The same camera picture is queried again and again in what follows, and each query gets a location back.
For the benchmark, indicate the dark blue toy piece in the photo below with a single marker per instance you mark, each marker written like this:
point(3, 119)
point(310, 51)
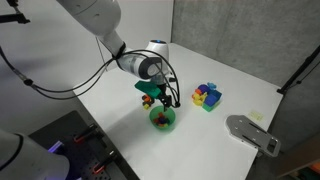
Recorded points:
point(203, 88)

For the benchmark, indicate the orange toy piece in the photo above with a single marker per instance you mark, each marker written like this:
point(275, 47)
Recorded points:
point(199, 91)

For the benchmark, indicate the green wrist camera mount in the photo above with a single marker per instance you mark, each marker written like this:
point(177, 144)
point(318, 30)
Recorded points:
point(148, 88)

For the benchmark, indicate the light blue toy piece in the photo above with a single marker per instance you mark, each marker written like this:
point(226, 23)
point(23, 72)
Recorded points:
point(211, 85)

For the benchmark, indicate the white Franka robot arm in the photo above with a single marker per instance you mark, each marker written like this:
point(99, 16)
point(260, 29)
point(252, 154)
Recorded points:
point(96, 16)

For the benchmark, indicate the black tripod stand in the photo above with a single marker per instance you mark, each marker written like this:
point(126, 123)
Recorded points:
point(300, 70)

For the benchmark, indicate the black perforated base board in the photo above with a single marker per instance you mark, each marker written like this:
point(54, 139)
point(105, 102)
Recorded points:
point(83, 153)

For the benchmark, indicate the small orange block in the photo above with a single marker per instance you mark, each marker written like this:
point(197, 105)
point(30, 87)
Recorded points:
point(145, 98)
point(155, 121)

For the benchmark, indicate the yellow toy piece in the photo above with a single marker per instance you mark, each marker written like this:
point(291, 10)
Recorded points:
point(198, 99)

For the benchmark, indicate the brown wooden shelf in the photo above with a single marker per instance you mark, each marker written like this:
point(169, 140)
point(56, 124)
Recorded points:
point(300, 156)

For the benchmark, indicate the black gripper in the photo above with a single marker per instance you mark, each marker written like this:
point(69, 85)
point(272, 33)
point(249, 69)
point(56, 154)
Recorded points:
point(162, 93)

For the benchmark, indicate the red and black clamp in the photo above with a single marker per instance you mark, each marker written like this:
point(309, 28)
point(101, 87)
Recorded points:
point(85, 132)
point(104, 162)

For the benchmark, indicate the black bracket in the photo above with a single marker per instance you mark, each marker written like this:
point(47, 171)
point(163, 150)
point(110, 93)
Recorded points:
point(15, 17)

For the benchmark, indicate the purple glowing light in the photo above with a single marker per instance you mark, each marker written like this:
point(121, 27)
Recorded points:
point(55, 147)

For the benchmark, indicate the silver metal mounting plate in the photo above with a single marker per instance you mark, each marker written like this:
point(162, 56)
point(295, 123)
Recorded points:
point(251, 133)

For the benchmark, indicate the green plastic bowl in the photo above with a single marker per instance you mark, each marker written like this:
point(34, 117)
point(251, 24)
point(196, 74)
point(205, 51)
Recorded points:
point(168, 128)

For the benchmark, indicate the yellow sticky note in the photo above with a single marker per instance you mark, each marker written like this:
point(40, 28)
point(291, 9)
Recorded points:
point(256, 115)

